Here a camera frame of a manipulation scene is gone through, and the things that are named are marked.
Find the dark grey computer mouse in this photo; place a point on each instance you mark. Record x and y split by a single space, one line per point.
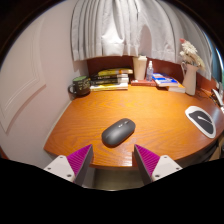
118 132

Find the blue book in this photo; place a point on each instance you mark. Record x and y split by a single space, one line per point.
164 80

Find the white and grey mouse pad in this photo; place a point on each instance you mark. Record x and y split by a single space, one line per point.
201 120

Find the dark green mug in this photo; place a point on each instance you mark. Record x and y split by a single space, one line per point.
81 87

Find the clear sanitizer bottle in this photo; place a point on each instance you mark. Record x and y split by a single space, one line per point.
149 73

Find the red book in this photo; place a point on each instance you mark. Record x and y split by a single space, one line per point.
142 83

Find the yellow and white book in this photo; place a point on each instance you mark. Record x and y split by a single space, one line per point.
108 87

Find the white ceramic jug vase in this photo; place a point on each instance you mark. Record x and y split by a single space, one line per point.
190 81

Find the white pleated curtain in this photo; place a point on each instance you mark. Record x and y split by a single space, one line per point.
133 30

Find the white laptop stand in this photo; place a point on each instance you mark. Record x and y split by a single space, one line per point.
218 97

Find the white flower bouquet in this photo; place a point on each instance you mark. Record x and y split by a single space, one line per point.
190 53

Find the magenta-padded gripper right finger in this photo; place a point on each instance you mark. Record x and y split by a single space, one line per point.
165 165

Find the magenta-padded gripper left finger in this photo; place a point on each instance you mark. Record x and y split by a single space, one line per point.
60 166

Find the white lidded cup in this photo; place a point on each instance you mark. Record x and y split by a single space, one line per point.
139 68

